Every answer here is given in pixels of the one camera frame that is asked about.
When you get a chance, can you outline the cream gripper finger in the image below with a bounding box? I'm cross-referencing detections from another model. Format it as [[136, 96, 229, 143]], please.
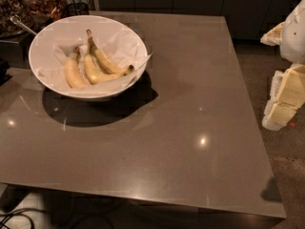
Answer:
[[262, 63, 305, 131], [260, 22, 284, 46]]

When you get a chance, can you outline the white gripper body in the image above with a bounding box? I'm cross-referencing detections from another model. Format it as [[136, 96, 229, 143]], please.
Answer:
[[280, 0, 305, 64]]

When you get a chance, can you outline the yellow banana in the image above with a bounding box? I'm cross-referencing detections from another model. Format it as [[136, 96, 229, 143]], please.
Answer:
[[86, 30, 134, 75], [84, 46, 123, 84], [64, 47, 90, 89]]

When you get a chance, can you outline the white bowl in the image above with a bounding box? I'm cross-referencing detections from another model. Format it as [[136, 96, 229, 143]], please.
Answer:
[[29, 15, 150, 101]]

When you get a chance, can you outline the glass bowl of snacks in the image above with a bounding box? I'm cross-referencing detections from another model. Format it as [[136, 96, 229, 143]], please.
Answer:
[[0, 0, 66, 38]]

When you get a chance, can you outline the white paper liner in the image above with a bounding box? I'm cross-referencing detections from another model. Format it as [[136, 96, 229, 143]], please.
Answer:
[[29, 28, 151, 99]]

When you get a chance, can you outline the metal spoon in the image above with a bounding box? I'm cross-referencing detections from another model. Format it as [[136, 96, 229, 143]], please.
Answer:
[[10, 15, 37, 36]]

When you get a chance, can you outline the dark wire basket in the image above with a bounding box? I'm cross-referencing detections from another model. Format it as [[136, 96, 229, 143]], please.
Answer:
[[67, 2, 89, 16]]

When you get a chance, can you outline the black cable on floor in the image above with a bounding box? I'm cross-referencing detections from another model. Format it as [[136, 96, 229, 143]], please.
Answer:
[[0, 207, 36, 229]]

